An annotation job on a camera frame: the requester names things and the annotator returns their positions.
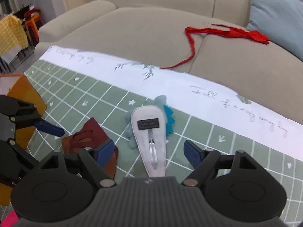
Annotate red orange stools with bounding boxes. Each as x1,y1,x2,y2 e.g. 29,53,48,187
24,8,43,46

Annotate beige sofa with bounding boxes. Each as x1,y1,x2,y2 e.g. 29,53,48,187
35,0,302,123

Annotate orange storage box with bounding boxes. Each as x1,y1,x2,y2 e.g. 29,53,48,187
1,73,47,206

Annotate maroon brown cloth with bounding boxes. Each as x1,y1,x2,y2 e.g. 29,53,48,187
62,118,119,170

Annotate light blue cushion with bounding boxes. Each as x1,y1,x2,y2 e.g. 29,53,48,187
247,0,302,59

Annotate green grid tablecloth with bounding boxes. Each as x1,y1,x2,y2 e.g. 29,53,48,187
0,45,303,227

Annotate red box lid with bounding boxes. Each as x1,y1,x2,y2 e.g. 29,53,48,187
1,211,19,227

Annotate red ribbon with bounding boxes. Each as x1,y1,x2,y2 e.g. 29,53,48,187
160,23,271,70

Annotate yellow checked cloth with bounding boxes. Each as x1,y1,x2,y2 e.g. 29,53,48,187
0,14,29,64

